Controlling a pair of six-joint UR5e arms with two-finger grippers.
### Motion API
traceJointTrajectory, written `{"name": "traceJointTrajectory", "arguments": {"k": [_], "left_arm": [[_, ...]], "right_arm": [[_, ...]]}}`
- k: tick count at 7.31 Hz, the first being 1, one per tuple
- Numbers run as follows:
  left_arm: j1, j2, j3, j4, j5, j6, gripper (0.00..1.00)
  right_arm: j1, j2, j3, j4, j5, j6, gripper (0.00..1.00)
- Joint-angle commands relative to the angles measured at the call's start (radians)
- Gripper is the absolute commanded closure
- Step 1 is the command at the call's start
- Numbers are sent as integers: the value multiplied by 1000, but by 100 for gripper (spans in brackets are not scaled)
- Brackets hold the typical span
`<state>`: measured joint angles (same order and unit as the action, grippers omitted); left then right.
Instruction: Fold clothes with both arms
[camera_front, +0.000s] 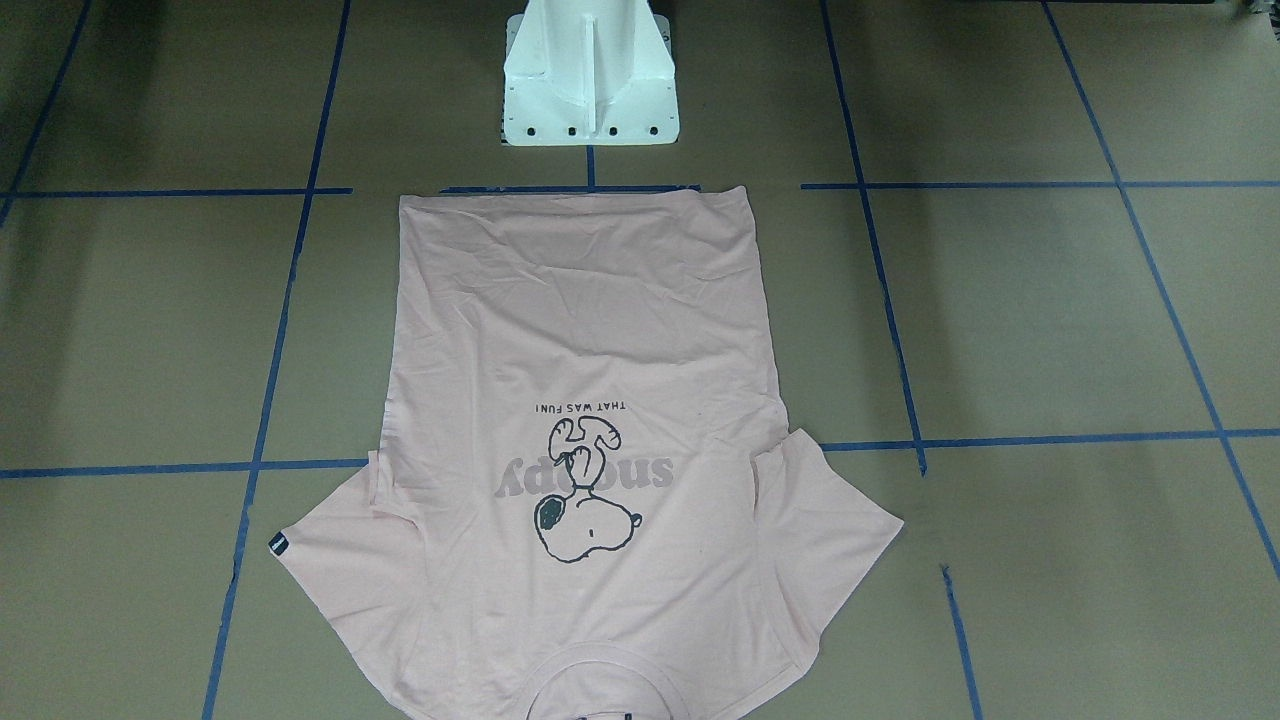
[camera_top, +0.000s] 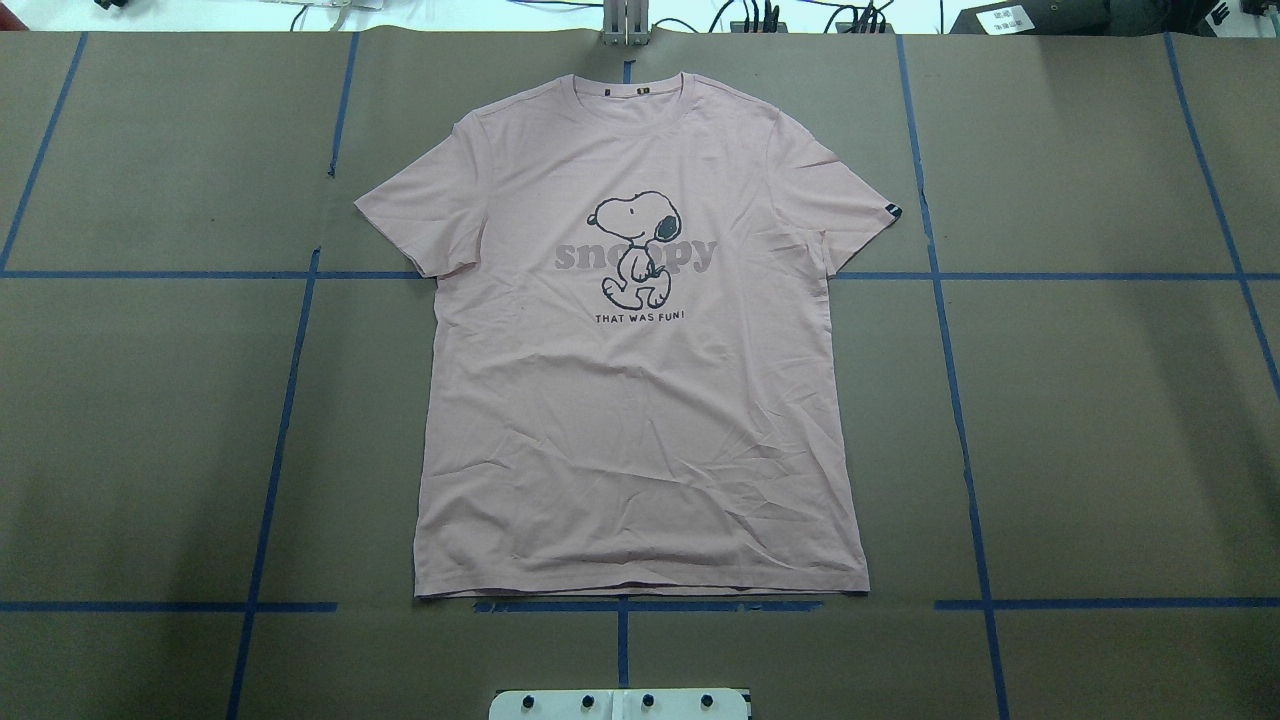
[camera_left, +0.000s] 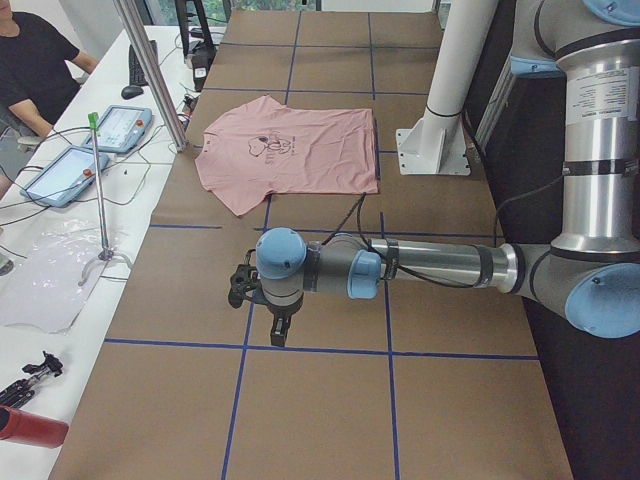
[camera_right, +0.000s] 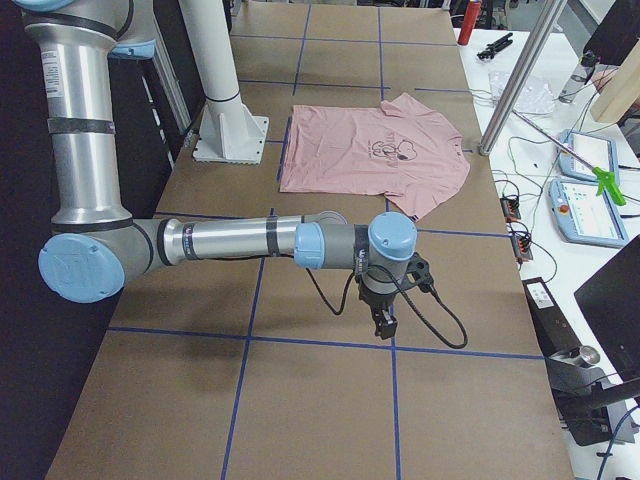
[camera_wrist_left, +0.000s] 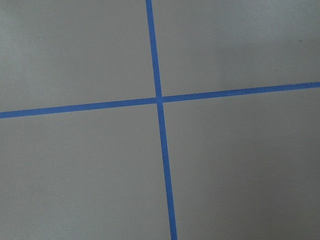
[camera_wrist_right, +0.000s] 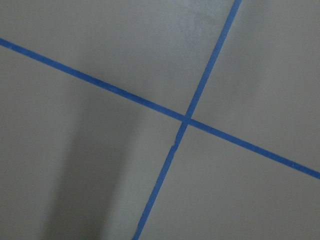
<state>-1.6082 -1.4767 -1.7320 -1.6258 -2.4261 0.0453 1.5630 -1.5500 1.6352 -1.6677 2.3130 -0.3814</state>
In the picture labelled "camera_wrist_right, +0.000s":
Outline blue tape line crosswise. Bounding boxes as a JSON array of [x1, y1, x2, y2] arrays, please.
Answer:
[[0, 38, 320, 179]]

